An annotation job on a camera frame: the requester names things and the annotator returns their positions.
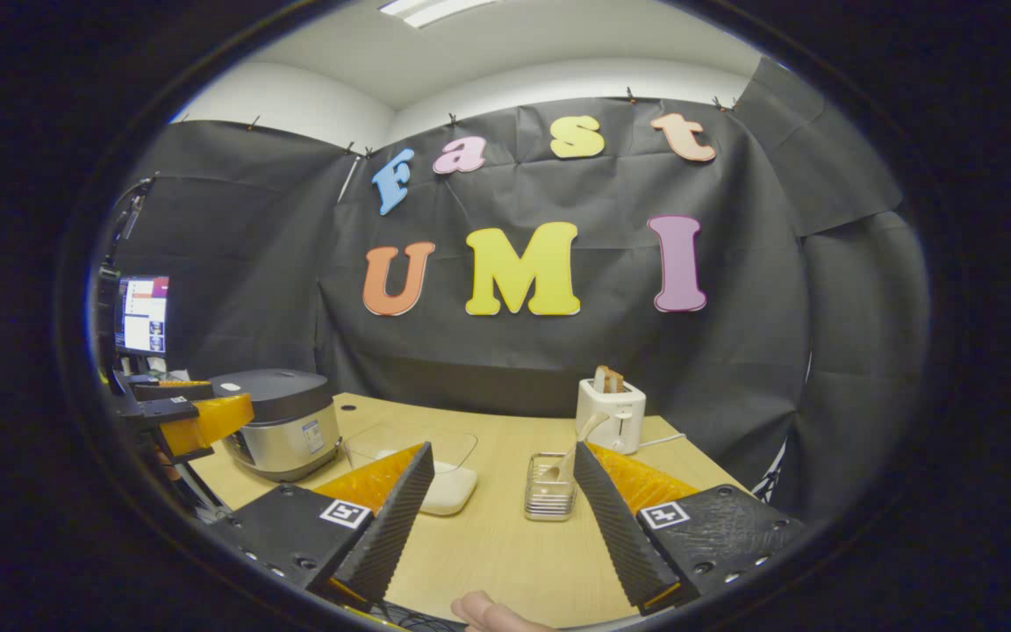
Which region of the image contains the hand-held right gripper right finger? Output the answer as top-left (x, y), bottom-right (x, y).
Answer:
top-left (573, 442), bottom-right (809, 615)

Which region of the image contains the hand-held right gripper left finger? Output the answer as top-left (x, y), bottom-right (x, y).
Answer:
top-left (207, 442), bottom-right (436, 608)

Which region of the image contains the metal wire chopstick holder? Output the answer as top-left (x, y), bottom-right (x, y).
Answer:
top-left (524, 452), bottom-right (578, 522)

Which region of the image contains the clear plastic rice container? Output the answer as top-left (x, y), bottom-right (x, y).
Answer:
top-left (343, 423), bottom-right (480, 517)

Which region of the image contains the black rice cooker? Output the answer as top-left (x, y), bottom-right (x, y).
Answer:
top-left (207, 369), bottom-right (342, 483)

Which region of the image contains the wooden spoon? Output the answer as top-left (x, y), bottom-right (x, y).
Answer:
top-left (539, 411), bottom-right (612, 484)

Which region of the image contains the computer monitor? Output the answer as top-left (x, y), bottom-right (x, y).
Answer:
top-left (115, 276), bottom-right (170, 356)

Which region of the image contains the white toaster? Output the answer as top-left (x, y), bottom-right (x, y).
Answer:
top-left (576, 377), bottom-right (647, 456)

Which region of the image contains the ceiling light panel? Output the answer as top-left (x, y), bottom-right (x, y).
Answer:
top-left (378, 0), bottom-right (498, 29)

